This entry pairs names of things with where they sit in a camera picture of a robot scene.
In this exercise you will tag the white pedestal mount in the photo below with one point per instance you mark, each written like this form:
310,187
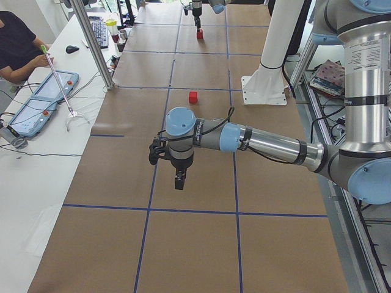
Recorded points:
265,86

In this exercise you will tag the yellow lid bottle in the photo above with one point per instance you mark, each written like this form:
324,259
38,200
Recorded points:
111,25

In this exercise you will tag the black computer mouse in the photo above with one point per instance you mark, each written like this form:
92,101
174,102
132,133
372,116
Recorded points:
71,49

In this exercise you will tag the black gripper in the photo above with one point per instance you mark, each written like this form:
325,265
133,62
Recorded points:
196,6
181,165

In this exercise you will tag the teach pendant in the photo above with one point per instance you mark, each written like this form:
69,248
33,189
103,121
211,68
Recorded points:
49,89
32,117

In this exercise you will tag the metal cup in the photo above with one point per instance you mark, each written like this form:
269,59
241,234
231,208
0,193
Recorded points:
123,35

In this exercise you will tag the teach pendant far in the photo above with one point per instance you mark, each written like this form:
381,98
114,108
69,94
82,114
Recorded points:
49,89

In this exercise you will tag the black keyboard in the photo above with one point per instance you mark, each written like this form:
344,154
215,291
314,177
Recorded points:
101,33

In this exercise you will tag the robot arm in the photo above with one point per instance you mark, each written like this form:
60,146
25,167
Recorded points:
361,164
218,6

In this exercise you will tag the seated person black shirt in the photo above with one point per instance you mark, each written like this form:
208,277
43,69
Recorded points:
21,51

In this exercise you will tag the teach pendant near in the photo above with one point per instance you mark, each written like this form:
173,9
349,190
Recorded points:
32,117

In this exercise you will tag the aluminium frame post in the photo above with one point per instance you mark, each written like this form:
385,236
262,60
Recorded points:
81,14

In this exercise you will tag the pink reacher grabber tool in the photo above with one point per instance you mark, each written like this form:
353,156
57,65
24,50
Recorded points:
73,115

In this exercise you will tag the red block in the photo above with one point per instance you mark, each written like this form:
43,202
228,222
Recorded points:
199,34
193,97

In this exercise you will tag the stack of patterned cloths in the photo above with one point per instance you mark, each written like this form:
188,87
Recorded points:
329,78

